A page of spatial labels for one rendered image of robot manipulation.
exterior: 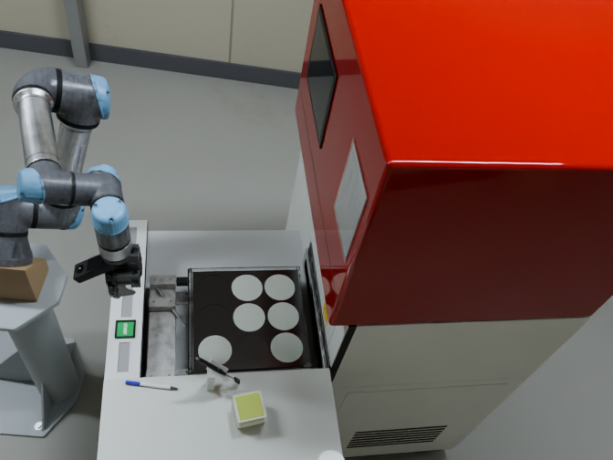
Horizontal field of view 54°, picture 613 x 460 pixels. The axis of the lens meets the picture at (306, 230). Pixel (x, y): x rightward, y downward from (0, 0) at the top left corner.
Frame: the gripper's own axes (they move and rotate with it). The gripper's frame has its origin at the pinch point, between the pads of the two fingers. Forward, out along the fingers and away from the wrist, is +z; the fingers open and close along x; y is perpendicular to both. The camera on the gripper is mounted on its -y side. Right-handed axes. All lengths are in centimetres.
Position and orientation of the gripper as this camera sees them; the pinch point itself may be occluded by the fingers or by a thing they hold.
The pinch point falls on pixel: (115, 294)
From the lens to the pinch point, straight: 165.1
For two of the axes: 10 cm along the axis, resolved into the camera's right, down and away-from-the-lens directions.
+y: 9.8, -0.1, 1.9
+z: -1.5, 6.0, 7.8
